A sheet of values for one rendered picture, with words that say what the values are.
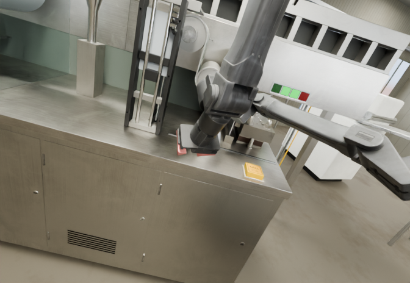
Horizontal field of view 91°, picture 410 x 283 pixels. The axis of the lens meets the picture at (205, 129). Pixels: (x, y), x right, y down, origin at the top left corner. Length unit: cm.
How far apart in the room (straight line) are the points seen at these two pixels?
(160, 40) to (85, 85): 52
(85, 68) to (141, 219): 78
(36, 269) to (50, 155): 75
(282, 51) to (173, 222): 109
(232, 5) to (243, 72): 102
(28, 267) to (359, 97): 213
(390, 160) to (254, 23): 37
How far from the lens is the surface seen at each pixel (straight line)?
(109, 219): 115
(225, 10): 135
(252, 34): 35
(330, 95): 149
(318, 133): 61
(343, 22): 144
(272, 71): 132
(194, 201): 94
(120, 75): 142
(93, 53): 116
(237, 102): 37
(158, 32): 87
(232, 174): 83
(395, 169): 53
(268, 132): 103
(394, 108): 326
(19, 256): 168
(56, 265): 160
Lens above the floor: 135
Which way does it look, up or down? 24 degrees down
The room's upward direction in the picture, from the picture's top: 17 degrees clockwise
